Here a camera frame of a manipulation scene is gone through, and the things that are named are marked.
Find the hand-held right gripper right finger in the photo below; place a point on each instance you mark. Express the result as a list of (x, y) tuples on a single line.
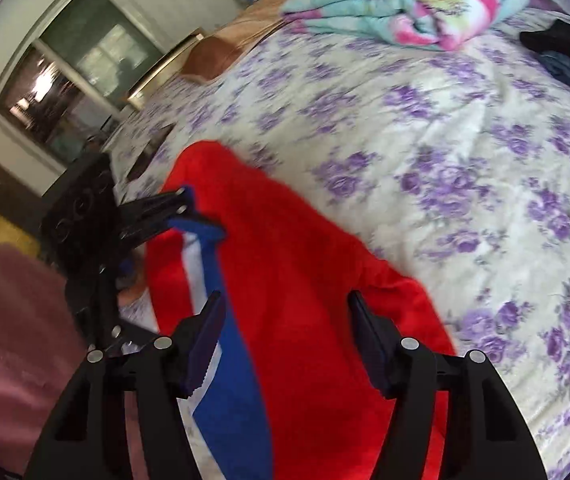
[(372, 350)]

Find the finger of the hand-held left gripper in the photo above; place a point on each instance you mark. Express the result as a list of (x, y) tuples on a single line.
[(200, 230), (165, 205)]

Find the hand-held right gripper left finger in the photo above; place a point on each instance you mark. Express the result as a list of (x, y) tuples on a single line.
[(205, 345)]

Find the red pants with blue stripe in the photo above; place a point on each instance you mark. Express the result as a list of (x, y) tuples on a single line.
[(305, 270)]

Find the folded black pants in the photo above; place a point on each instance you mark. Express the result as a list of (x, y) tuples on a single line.
[(555, 35)]

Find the dark flat object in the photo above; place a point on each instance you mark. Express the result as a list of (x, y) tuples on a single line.
[(150, 152)]

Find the window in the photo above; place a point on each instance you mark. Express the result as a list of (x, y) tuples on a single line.
[(90, 50)]

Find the brown orange pillow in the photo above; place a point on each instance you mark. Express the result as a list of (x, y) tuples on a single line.
[(235, 40)]

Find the purple floral bedsheet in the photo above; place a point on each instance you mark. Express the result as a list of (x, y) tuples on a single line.
[(415, 110)]

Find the folded teal pink floral blanket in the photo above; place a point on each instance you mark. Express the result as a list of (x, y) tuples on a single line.
[(365, 15)]

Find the purple cloth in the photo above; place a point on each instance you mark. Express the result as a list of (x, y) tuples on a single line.
[(542, 0)]

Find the golden bed frame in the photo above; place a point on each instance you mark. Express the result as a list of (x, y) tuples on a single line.
[(165, 67)]

